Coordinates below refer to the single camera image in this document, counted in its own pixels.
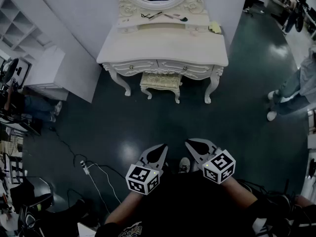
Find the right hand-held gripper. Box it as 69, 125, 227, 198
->
185, 138, 237, 184

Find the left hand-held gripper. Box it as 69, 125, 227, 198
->
125, 144, 168, 196

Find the black backpack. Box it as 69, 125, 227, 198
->
237, 179, 316, 237

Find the cream upholstered stool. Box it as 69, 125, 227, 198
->
139, 72, 183, 105

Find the white open shelf unit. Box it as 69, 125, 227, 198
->
0, 0, 54, 61

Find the person's left forearm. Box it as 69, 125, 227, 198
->
105, 190, 146, 228

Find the white low cabinet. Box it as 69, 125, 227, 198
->
24, 44, 70, 101

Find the person's right white shoe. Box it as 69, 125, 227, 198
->
178, 157, 191, 174

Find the person's black shirt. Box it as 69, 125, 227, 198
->
95, 166, 292, 237

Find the white ornate dressing table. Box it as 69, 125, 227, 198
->
96, 0, 229, 105

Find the black floor cable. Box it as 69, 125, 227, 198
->
49, 127, 126, 180

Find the person's right forearm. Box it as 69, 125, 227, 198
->
219, 176, 259, 211

